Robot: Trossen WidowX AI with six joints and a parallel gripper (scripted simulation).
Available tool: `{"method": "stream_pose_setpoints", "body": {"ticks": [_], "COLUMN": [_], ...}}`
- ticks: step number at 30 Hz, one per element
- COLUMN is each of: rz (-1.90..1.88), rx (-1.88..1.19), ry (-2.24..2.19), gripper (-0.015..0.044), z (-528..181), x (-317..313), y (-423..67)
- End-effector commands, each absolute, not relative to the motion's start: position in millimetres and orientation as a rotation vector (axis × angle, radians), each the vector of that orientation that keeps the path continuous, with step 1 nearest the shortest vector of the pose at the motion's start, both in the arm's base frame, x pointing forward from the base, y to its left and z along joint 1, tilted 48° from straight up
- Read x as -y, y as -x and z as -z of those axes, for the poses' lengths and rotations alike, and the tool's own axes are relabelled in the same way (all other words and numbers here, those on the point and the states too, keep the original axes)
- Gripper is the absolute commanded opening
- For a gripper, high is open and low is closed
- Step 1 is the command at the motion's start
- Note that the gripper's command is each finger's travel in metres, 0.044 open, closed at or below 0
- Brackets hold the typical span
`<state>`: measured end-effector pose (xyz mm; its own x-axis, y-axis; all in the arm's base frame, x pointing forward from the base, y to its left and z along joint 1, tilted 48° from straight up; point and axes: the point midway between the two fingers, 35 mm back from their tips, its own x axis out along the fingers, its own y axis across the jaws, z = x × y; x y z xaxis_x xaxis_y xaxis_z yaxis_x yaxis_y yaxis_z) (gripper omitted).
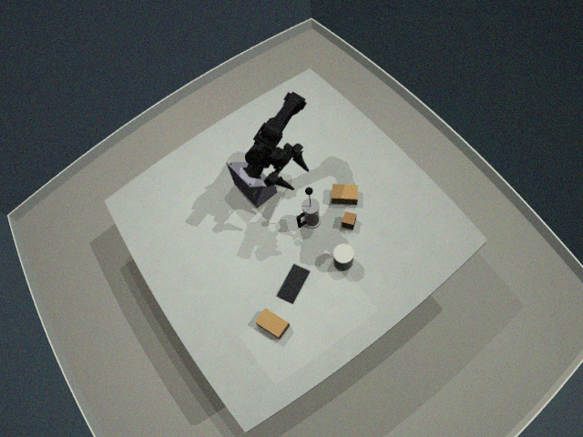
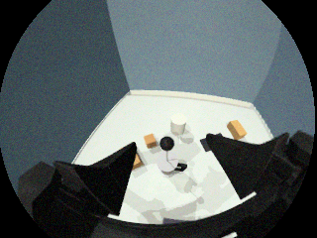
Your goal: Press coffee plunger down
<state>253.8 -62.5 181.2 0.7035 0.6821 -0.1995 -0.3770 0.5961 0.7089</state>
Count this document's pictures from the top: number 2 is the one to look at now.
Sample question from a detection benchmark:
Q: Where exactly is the dark grey flat rectangular slab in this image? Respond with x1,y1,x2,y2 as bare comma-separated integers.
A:
199,134,223,152

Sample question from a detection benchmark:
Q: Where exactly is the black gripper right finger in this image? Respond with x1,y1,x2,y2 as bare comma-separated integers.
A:
206,132,289,199

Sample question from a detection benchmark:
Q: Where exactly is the tan rectangular block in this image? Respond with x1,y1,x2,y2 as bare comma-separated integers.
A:
132,154,143,171
226,120,247,140

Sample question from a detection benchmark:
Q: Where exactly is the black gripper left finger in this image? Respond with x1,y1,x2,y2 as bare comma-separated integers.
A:
53,142,138,217

